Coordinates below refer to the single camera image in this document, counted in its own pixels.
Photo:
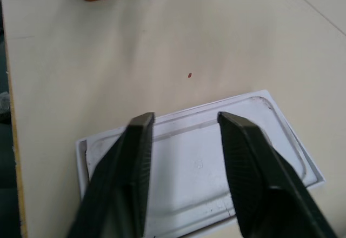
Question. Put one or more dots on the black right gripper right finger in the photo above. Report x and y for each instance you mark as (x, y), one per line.
(259, 178)

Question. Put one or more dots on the white phone box base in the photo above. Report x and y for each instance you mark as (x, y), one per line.
(189, 162)

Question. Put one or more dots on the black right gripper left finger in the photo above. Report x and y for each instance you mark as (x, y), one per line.
(123, 178)

